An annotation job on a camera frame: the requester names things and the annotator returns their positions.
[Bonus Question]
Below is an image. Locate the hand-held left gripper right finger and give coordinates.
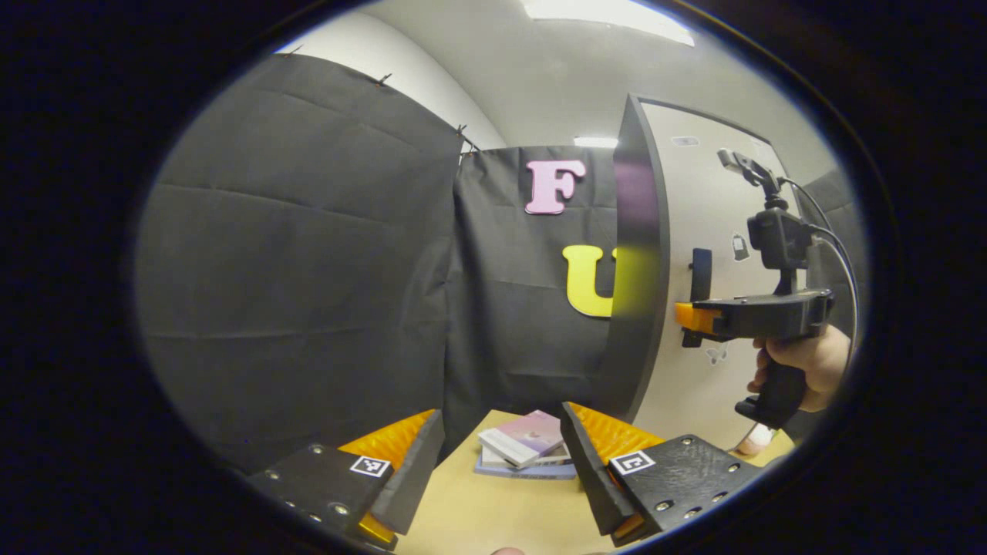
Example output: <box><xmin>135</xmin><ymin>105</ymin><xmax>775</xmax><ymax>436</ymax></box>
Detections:
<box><xmin>560</xmin><ymin>402</ymin><xmax>766</xmax><ymax>548</ymax></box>

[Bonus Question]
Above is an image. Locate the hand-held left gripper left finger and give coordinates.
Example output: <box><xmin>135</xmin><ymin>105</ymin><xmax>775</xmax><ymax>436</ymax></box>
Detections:
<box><xmin>245</xmin><ymin>409</ymin><xmax>447</xmax><ymax>551</ymax></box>

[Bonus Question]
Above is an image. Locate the black glossy cabinet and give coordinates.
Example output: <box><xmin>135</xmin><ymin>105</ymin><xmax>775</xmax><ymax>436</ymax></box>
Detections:
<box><xmin>604</xmin><ymin>92</ymin><xmax>776</xmax><ymax>423</ymax></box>

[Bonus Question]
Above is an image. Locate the beige cabinet door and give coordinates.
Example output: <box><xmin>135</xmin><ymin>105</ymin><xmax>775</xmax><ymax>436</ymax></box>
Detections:
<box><xmin>634</xmin><ymin>102</ymin><xmax>803</xmax><ymax>454</ymax></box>

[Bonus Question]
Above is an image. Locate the white cover book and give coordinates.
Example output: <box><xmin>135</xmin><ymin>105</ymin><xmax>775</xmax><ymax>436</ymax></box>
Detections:
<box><xmin>482</xmin><ymin>441</ymin><xmax>575</xmax><ymax>468</ymax></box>

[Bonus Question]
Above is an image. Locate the blue cover book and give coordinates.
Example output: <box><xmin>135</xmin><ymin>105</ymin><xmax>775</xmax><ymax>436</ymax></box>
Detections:
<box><xmin>472</xmin><ymin>453</ymin><xmax>579</xmax><ymax>481</ymax></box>

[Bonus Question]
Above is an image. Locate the pink cover book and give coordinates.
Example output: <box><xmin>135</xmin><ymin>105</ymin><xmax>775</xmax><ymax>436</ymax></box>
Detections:
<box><xmin>478</xmin><ymin>409</ymin><xmax>566</xmax><ymax>469</ymax></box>

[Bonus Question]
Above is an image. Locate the small white pink object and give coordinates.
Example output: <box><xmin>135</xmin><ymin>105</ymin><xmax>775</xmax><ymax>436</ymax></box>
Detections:
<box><xmin>736</xmin><ymin>422</ymin><xmax>774</xmax><ymax>457</ymax></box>

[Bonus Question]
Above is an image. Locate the black backdrop cloth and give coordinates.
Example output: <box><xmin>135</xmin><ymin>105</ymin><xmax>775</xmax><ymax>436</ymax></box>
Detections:
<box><xmin>135</xmin><ymin>52</ymin><xmax>864</xmax><ymax>475</ymax></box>

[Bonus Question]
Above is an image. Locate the black camera cable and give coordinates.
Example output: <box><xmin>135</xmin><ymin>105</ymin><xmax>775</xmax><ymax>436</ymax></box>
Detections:
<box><xmin>777</xmin><ymin>176</ymin><xmax>861</xmax><ymax>375</ymax></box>

